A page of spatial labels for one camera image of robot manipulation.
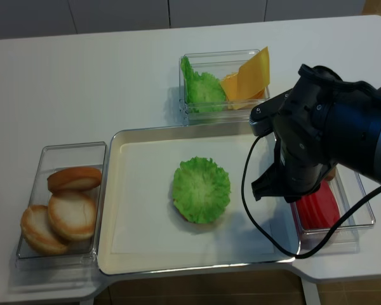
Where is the cream metal tray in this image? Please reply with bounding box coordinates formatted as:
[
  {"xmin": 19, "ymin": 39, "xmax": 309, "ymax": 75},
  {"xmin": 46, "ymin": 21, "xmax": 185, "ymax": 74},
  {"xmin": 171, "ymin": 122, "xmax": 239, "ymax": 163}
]
[{"xmin": 97, "ymin": 122, "xmax": 300, "ymax": 275}]

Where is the clear plastic bun container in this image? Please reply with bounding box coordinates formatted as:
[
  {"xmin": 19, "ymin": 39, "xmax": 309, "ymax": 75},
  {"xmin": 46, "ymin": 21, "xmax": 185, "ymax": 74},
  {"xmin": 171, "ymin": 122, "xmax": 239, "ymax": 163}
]
[{"xmin": 16, "ymin": 142, "xmax": 107, "ymax": 270}]

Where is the green lettuce leaf on bun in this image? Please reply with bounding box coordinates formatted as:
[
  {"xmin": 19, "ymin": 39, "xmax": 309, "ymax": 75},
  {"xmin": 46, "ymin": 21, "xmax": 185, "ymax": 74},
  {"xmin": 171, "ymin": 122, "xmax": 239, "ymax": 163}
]
[{"xmin": 172, "ymin": 156, "xmax": 231, "ymax": 224}]

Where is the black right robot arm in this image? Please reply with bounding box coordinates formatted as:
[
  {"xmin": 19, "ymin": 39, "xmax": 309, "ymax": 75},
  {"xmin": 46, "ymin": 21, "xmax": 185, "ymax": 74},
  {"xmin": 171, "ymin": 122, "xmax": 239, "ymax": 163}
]
[{"xmin": 249, "ymin": 65, "xmax": 381, "ymax": 202}]

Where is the bun half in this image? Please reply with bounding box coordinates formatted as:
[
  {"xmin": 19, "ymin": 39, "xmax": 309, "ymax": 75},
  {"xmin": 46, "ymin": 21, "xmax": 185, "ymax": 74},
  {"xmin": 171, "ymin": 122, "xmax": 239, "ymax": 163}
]
[
  {"xmin": 20, "ymin": 205, "xmax": 70, "ymax": 255},
  {"xmin": 47, "ymin": 166, "xmax": 102, "ymax": 193},
  {"xmin": 48, "ymin": 191, "xmax": 97, "ymax": 241}
]

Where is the yellow cheese slice upright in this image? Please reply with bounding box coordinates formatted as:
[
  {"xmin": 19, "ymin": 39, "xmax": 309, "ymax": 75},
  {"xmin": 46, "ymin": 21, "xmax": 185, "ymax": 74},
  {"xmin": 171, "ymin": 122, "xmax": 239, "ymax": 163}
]
[{"xmin": 237, "ymin": 47, "xmax": 270, "ymax": 100}]

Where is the dark wrist camera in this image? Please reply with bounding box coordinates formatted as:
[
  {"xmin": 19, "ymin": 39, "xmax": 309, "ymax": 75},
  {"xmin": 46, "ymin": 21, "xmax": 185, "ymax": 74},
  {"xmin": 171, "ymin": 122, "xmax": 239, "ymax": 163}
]
[{"xmin": 249, "ymin": 89, "xmax": 292, "ymax": 137}]

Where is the middle bun half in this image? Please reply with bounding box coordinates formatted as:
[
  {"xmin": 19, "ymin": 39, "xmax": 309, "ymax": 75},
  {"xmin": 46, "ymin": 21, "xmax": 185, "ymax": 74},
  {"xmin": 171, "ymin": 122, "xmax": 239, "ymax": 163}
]
[{"xmin": 48, "ymin": 191, "xmax": 97, "ymax": 241}]

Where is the red tomato slices stack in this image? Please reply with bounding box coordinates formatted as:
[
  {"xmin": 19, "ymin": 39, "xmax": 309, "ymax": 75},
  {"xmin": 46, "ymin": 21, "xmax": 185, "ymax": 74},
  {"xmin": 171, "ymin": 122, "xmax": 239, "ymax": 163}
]
[{"xmin": 296, "ymin": 180, "xmax": 340, "ymax": 230}]

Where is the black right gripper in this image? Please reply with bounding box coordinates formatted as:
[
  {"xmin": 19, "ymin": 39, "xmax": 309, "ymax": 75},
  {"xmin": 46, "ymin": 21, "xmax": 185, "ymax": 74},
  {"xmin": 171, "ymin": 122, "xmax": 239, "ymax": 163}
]
[{"xmin": 251, "ymin": 65, "xmax": 340, "ymax": 201}]

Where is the top bun half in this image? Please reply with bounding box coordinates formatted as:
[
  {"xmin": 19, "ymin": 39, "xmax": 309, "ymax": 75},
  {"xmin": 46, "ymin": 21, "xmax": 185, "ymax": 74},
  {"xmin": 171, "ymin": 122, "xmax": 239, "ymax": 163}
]
[{"xmin": 47, "ymin": 166, "xmax": 102, "ymax": 193}]

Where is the front bun half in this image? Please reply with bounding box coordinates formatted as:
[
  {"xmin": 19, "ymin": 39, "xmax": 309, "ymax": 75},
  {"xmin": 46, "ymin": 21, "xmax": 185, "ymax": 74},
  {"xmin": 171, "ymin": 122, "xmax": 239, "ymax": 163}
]
[{"xmin": 20, "ymin": 205, "xmax": 70, "ymax": 255}]

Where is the clear lettuce cheese container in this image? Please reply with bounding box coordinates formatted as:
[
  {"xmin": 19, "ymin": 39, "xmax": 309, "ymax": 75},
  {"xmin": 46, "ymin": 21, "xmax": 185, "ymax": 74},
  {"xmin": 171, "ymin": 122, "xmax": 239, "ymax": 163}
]
[{"xmin": 179, "ymin": 48, "xmax": 270, "ymax": 125}]

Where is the clear patty tomato container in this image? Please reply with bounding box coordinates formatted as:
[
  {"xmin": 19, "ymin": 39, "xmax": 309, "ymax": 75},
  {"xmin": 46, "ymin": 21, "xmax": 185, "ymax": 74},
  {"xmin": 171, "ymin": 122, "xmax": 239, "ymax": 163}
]
[{"xmin": 290, "ymin": 165, "xmax": 377, "ymax": 245}]

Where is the orange cheese slice lower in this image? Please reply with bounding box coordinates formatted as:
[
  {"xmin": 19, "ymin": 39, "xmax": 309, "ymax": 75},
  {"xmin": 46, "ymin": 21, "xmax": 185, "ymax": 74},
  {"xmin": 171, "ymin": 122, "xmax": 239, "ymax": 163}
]
[{"xmin": 220, "ymin": 72, "xmax": 265, "ymax": 110}]

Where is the green lettuce in container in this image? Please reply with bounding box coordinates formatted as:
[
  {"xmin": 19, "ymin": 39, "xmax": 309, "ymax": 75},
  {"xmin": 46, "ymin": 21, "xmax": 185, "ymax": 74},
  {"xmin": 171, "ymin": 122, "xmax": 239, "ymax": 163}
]
[{"xmin": 180, "ymin": 56, "xmax": 226, "ymax": 113}]

